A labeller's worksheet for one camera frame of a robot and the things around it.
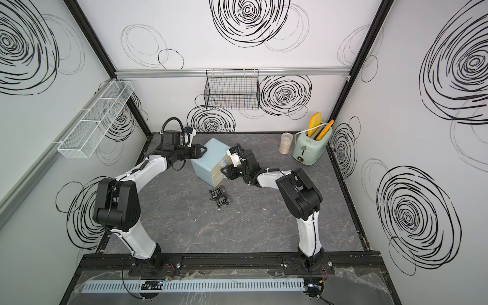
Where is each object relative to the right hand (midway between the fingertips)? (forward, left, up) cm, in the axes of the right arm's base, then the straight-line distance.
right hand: (224, 168), depth 93 cm
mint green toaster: (+10, -42, +3) cm, 44 cm away
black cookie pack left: (-10, +4, -7) cm, 13 cm away
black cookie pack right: (-14, +1, -7) cm, 15 cm away
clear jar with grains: (+19, -32, -1) cm, 37 cm away
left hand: (+7, +10, +7) cm, 14 cm away
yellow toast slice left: (+24, -47, +12) cm, 54 cm away
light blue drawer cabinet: (-4, +6, +8) cm, 10 cm away
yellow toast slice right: (+21, -53, +7) cm, 57 cm away
